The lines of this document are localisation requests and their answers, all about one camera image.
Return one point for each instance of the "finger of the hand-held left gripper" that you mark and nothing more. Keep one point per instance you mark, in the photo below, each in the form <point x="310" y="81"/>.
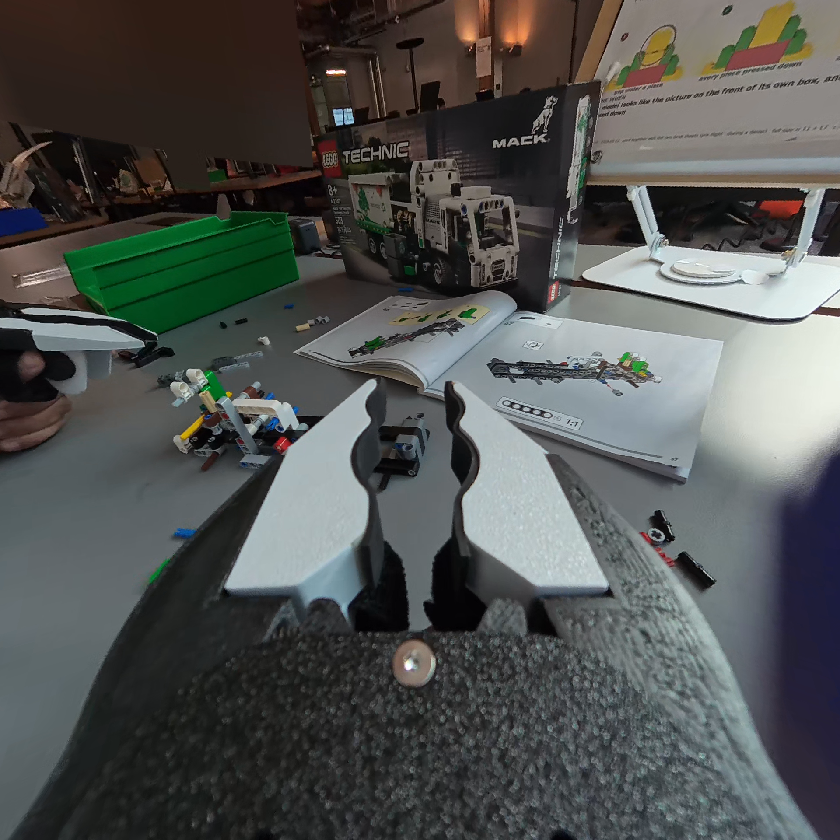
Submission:
<point x="79" y="316"/>
<point x="85" y="338"/>

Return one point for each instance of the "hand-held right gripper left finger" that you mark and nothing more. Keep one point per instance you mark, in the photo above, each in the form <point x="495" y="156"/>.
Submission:
<point x="308" y="518"/>

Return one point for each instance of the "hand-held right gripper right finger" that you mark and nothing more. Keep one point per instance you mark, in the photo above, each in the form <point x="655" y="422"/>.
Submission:
<point x="525" y="518"/>

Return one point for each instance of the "partly built lego chassis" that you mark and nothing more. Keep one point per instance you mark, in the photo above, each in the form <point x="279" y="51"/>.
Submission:
<point x="229" y="420"/>

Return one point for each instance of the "black forked lego piece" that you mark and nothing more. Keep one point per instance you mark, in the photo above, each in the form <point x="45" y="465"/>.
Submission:
<point x="154" y="355"/>

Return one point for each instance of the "grey round lego bush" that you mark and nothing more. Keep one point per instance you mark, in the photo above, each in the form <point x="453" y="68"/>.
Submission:
<point x="651" y="535"/>

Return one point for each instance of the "black angled lego pin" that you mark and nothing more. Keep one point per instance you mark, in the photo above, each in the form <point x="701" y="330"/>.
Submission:
<point x="663" y="525"/>

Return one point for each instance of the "grey lego beam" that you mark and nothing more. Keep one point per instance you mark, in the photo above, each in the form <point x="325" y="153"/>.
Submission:
<point x="236" y="359"/>

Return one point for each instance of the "green lego piece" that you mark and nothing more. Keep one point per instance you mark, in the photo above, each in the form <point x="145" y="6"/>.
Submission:
<point x="158" y="571"/>

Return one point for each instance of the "tan lego pin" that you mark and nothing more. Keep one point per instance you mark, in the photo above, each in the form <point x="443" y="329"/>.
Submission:
<point x="312" y="323"/>

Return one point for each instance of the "black truck set box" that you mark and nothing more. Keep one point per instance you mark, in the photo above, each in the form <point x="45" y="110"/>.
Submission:
<point x="459" y="197"/>

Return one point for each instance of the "person's left hand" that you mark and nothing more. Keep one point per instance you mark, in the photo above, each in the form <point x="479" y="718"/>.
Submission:
<point x="29" y="426"/>

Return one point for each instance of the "blue storage bin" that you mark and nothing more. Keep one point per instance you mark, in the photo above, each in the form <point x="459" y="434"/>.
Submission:
<point x="23" y="223"/>

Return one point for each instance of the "green plastic bin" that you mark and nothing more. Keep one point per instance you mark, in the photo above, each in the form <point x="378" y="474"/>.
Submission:
<point x="190" y="269"/>

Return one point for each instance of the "open instruction booklet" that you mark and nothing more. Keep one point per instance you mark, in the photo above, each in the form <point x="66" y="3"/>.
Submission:
<point x="590" y="394"/>

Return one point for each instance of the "grey box device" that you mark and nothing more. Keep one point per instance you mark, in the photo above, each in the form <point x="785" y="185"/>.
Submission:
<point x="303" y="236"/>

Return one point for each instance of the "dark blue blurred object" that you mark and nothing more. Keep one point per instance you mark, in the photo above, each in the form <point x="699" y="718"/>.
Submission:
<point x="814" y="590"/>

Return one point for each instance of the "white folding stand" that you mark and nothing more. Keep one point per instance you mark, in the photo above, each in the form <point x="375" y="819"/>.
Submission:
<point x="722" y="275"/>

